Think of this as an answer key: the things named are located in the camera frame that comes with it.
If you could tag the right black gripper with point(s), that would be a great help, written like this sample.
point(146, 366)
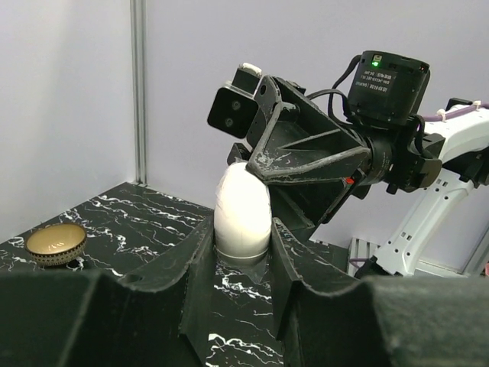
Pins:
point(311, 162)

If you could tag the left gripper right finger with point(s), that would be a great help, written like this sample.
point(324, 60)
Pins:
point(324, 317)

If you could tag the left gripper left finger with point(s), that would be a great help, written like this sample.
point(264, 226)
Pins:
point(156, 315)

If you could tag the white earbud charging case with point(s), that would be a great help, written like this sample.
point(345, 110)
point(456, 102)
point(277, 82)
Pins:
point(242, 215)

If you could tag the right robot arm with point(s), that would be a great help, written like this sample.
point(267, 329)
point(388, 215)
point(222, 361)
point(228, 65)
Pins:
point(441, 154)

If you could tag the gold patterned bowl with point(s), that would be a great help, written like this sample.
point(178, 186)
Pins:
point(57, 244)

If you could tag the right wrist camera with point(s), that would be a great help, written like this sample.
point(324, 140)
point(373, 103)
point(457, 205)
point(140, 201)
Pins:
point(234, 107)

